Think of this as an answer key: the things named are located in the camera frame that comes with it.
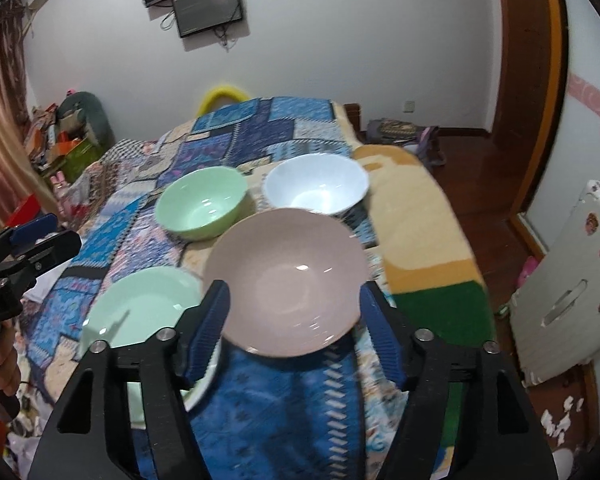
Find small black wall monitor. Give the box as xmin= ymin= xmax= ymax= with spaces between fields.
xmin=172 ymin=0 xmax=245 ymax=39

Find black monitor cables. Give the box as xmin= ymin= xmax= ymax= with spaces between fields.
xmin=214 ymin=21 xmax=239 ymax=52

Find grey green cushion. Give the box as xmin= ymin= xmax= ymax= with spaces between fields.
xmin=57 ymin=91 xmax=114 ymax=147

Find grey bag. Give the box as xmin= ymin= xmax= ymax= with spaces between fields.
xmin=367 ymin=118 xmax=447 ymax=167

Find striped pink curtain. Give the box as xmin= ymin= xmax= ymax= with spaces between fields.
xmin=0 ymin=4 xmax=62 ymax=232

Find white plate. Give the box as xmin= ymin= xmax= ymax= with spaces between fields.
xmin=180 ymin=340 xmax=225 ymax=414

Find wooden door frame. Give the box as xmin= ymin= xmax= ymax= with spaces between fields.
xmin=491 ymin=0 xmax=572 ymax=262

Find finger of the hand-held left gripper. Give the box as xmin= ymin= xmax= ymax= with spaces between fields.
xmin=0 ymin=213 xmax=60 ymax=261
xmin=0 ymin=231 xmax=83 ymax=289

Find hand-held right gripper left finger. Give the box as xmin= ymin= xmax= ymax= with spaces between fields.
xmin=27 ymin=280 xmax=231 ymax=480

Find white folded cloth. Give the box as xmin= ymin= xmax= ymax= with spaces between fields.
xmin=22 ymin=264 xmax=69 ymax=307

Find pile of cardboard boxes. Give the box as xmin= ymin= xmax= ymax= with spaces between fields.
xmin=24 ymin=102 xmax=88 ymax=171

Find wooden bedpost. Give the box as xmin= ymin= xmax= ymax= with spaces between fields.
xmin=343 ymin=103 xmax=364 ymax=134

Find white paper scraps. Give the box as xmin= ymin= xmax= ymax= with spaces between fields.
xmin=522 ymin=369 xmax=582 ymax=442

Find red box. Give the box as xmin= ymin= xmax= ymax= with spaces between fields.
xmin=4 ymin=192 xmax=46 ymax=226

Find blue patchwork blanket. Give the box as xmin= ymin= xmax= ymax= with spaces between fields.
xmin=17 ymin=95 xmax=417 ymax=480

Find green bowl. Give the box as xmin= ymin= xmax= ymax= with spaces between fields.
xmin=154 ymin=166 xmax=250 ymax=241

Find pink bowl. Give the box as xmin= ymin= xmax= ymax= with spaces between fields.
xmin=202 ymin=207 xmax=371 ymax=360

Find white bowl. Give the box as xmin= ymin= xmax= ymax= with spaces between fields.
xmin=262 ymin=153 xmax=370 ymax=218

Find white folding board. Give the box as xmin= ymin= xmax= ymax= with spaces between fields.
xmin=509 ymin=177 xmax=600 ymax=389

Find person's left hand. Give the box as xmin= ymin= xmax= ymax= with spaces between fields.
xmin=0 ymin=322 xmax=20 ymax=394

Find pink plastic object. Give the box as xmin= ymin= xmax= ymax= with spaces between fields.
xmin=517 ymin=256 xmax=539 ymax=287

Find yellow foam ring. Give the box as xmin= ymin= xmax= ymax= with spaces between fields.
xmin=198 ymin=84 xmax=251 ymax=116

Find green plate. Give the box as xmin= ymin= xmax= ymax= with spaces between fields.
xmin=78 ymin=266 xmax=206 ymax=424

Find green box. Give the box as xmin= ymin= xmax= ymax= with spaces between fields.
xmin=62 ymin=137 xmax=104 ymax=181

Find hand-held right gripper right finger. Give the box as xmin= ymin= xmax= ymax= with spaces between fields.
xmin=358 ymin=284 xmax=557 ymax=480

